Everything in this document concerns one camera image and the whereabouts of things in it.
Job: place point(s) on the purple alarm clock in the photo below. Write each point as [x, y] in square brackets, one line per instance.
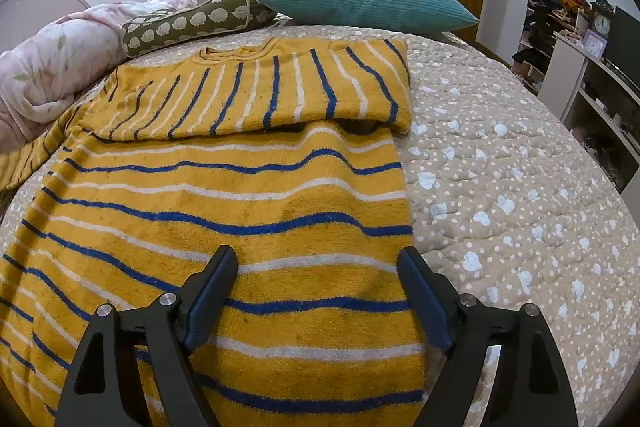
[595, 44]

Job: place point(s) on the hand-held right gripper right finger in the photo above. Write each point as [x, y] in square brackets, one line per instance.
[425, 302]

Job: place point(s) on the pink floral duvet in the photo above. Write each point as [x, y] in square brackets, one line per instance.
[50, 57]

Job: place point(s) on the black flat screen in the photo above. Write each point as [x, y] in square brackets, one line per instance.
[625, 42]

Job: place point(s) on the dark ornate clock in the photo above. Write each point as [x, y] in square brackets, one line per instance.
[602, 24]

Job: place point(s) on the white shelf unit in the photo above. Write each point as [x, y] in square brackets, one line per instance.
[570, 77]

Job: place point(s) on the green hedgehog print pillow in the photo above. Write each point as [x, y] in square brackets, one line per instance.
[190, 24]

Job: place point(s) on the cluttered shoe rack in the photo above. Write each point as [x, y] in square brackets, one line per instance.
[545, 22]

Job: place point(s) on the yellow striped sweater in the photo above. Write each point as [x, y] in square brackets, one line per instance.
[225, 187]

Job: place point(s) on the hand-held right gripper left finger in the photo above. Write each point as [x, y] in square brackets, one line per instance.
[210, 307]

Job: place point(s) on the beige dotted bedspread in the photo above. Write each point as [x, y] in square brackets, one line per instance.
[500, 157]

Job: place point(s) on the pale rounded headboard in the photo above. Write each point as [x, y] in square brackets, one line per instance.
[30, 7]

